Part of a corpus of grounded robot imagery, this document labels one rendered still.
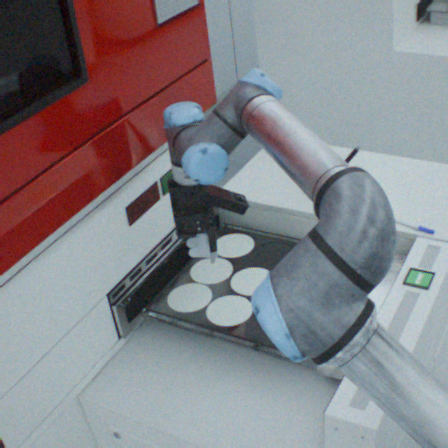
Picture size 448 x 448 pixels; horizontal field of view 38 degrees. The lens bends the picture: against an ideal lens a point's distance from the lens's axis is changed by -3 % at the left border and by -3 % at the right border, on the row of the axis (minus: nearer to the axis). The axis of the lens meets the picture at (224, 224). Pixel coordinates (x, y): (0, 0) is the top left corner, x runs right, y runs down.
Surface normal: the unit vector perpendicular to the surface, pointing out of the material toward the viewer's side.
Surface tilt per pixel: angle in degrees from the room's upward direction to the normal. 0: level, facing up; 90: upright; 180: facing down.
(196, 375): 0
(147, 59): 90
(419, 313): 0
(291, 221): 90
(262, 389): 0
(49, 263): 90
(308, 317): 67
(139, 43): 90
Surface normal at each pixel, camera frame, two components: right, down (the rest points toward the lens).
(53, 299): 0.87, 0.18
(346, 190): -0.39, -0.62
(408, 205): -0.11, -0.83
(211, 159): 0.31, 0.49
